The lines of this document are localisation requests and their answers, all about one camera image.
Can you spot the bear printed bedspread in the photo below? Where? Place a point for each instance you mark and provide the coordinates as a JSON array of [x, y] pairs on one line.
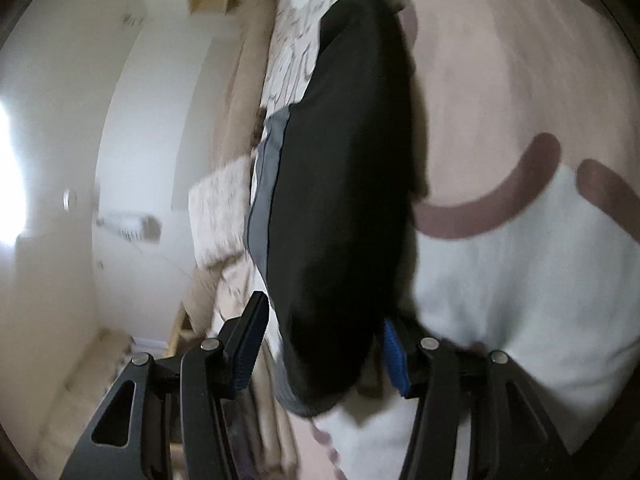
[[500, 285]]

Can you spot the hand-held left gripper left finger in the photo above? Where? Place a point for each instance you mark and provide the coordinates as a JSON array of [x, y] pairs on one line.
[[247, 355]]

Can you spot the folded beige cloth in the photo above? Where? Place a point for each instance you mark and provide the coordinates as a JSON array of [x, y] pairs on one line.
[[280, 440]]

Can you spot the round white ceiling fixture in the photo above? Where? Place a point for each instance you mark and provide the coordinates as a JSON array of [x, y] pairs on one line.
[[68, 199]]

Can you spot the wooden bed side rail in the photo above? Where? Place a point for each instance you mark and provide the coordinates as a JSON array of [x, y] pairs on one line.
[[177, 330]]

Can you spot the white wall device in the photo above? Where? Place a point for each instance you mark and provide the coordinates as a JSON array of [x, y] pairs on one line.
[[127, 225]]

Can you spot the white headboard panel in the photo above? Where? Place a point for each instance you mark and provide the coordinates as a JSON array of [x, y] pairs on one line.
[[200, 125]]

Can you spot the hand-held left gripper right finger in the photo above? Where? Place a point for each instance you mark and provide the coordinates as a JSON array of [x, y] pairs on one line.
[[395, 360]]

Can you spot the black and grey garment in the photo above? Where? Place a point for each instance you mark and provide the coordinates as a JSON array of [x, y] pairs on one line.
[[345, 185]]

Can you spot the folded blue jeans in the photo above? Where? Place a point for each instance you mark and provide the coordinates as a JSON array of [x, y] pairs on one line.
[[240, 435]]

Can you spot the white fluffy pillow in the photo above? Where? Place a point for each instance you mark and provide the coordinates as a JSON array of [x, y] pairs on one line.
[[220, 210]]

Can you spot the long beige pillow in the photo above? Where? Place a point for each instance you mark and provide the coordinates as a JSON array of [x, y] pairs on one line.
[[235, 110]]

